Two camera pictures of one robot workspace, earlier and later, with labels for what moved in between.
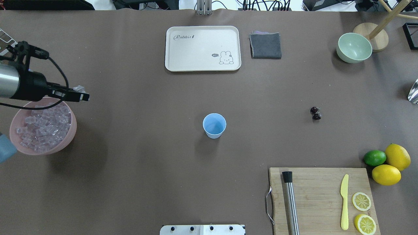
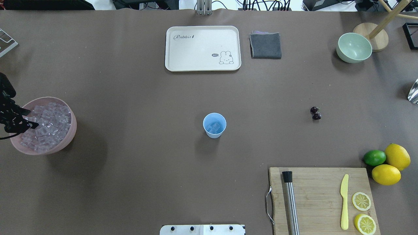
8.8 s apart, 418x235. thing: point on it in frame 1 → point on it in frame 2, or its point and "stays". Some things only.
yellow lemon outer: [396, 155] stays
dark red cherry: [314, 109] stays
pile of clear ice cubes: [44, 130] stays
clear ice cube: [79, 88] → [214, 128]
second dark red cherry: [317, 116] stays
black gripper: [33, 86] → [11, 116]
